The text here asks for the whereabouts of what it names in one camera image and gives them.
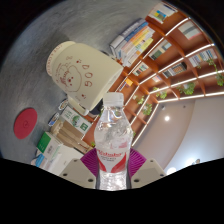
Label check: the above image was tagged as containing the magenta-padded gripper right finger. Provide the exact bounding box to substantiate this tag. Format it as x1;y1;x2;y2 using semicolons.
126;148;167;189

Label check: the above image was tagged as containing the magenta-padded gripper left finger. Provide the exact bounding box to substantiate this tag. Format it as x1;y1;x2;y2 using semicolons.
59;148;100;190

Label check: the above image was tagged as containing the clear plastic water bottle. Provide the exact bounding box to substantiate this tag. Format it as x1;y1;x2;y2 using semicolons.
93;92;133;191

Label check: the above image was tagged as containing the white tissue pack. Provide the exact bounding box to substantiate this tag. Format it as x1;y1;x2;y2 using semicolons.
49;144;84;176

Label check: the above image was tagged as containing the wooden artist mannequin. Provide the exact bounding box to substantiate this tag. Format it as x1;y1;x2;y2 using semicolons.
49;119;93;154

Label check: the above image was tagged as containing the tall green-white carton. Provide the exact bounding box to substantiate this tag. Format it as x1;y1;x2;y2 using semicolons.
59;105;93;134

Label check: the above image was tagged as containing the small round badge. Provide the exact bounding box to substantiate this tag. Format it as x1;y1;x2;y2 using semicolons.
48;113;60;127
58;99;69;111

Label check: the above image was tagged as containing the flat round red coaster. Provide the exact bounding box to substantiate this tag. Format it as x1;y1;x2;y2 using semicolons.
13;107;38;140

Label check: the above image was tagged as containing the cream printed mug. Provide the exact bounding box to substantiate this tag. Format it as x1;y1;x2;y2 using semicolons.
45;40;124;113

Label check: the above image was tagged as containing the wooden shelf unit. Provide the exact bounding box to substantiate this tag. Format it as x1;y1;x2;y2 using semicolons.
83;1;224;148

